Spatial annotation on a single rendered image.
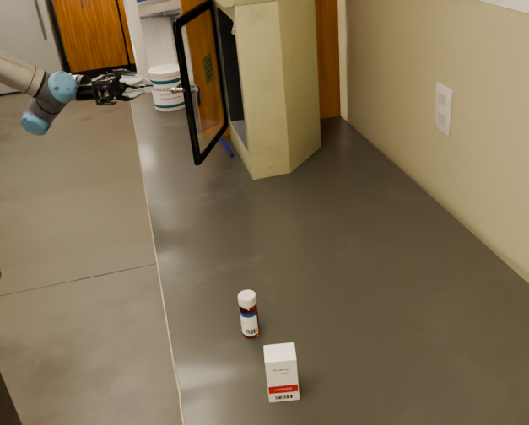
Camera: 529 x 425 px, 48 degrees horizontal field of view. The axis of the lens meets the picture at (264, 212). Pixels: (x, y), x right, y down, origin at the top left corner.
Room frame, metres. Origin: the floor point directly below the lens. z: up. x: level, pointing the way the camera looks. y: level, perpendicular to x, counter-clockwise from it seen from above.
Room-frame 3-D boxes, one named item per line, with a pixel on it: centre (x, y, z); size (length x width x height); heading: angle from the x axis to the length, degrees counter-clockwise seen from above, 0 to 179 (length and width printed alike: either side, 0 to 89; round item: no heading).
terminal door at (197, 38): (1.66, 0.13, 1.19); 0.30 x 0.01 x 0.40; 164
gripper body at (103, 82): (1.66, 0.43, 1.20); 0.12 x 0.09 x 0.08; 74
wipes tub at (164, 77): (2.23, 0.32, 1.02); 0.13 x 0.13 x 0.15
